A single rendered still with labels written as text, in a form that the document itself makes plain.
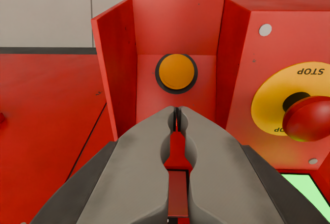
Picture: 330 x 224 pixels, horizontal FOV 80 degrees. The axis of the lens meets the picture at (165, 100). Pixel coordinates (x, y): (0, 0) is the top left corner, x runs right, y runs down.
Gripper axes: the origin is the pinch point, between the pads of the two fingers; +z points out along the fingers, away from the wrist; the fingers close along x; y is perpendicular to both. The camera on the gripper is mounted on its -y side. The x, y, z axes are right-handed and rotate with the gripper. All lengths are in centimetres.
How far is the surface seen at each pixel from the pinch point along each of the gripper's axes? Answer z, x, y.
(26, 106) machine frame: 34, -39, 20
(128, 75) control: 6.4, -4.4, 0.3
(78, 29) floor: 83, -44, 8
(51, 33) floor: 83, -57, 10
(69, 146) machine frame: 19.9, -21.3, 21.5
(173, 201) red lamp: 0.6, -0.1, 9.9
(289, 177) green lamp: 3.5, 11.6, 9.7
